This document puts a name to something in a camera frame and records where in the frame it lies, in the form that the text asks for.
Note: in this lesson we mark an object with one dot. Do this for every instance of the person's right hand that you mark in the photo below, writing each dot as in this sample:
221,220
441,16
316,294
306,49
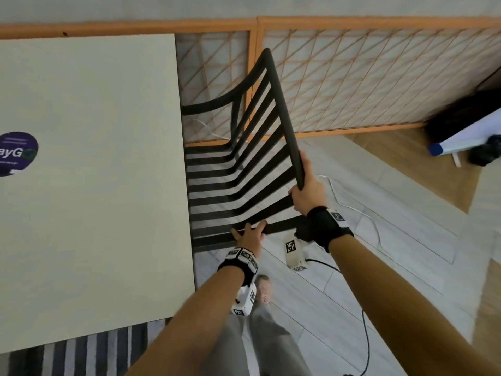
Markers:
311,195

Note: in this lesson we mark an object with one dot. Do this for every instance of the person's left hand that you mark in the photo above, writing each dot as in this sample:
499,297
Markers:
250,240

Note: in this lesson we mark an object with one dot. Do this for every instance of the dark slatted chair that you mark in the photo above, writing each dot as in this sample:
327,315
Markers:
286,125
27,362

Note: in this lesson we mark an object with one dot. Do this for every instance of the person's right forearm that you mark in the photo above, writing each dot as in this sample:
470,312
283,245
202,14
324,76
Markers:
411,309

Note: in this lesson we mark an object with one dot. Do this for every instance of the person's left forearm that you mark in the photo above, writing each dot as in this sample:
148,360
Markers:
188,325

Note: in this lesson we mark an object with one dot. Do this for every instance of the person's right shoe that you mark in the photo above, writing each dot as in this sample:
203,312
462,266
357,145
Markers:
264,289

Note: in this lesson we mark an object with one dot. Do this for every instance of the person's grey trousers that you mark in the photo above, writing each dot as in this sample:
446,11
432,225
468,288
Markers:
274,344

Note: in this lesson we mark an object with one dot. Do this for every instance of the black left wristband with markers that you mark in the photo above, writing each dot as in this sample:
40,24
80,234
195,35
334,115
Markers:
240,266

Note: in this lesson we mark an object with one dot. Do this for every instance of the black wristband with markers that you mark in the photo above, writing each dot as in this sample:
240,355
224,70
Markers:
240,266
323,229

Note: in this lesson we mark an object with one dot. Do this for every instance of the black right wristband with markers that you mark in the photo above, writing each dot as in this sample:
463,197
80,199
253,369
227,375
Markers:
323,229

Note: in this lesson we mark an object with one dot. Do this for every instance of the white square table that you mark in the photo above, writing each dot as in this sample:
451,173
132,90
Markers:
98,231

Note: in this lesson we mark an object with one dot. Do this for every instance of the small black device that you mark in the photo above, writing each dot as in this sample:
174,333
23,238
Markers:
485,152

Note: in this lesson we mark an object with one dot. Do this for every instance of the purple round sticker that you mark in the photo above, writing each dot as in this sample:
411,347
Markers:
19,152

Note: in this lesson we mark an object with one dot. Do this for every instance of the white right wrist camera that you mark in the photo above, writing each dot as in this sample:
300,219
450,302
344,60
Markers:
295,254

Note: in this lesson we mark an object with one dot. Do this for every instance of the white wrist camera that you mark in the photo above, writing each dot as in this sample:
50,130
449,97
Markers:
244,301
295,254

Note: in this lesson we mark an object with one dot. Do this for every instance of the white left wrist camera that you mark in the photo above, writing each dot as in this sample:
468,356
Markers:
244,301

